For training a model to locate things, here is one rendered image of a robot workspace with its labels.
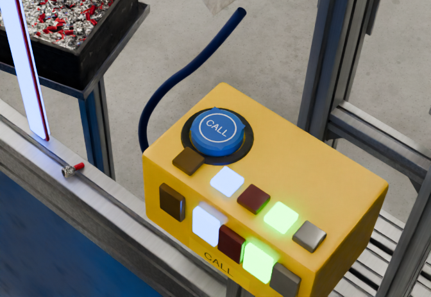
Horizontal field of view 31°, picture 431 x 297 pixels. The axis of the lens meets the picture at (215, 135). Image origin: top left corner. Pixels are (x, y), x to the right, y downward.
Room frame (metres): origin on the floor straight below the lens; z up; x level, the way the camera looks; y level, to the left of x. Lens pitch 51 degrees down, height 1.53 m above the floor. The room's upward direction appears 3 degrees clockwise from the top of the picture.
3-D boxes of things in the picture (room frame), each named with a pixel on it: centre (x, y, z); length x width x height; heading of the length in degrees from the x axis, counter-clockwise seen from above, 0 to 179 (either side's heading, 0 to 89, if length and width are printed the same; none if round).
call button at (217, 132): (0.37, 0.00, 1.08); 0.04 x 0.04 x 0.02
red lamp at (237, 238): (0.29, -0.02, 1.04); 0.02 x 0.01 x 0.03; 54
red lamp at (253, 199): (0.31, -0.03, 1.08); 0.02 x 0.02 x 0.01; 54
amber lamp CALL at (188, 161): (0.34, 0.02, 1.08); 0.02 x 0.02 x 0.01; 54
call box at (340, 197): (0.34, -0.04, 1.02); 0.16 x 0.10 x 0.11; 54
